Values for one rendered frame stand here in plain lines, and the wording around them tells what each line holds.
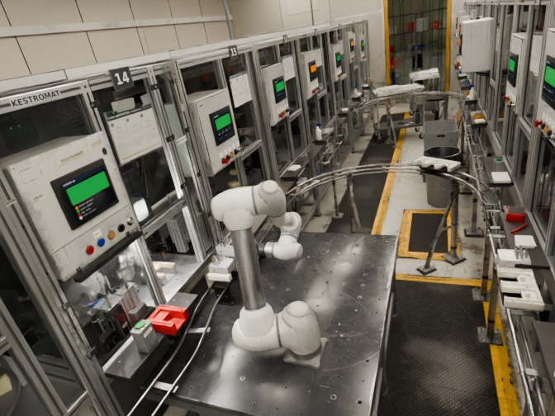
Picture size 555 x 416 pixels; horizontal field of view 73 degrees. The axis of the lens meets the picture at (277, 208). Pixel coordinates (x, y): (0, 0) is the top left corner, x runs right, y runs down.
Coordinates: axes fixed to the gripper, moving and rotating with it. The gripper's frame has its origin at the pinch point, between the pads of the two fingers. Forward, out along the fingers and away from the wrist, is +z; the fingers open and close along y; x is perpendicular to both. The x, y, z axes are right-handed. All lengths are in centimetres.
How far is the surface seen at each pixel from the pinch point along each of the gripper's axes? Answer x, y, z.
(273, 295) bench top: 6.7, -28.1, -22.5
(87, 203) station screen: 71, 63, 16
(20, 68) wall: -191, 121, 377
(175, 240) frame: 3.6, 4.6, 40.2
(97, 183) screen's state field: 63, 69, 16
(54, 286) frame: 94, 41, 19
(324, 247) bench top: -49, -28, -40
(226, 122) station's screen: -47, 65, 15
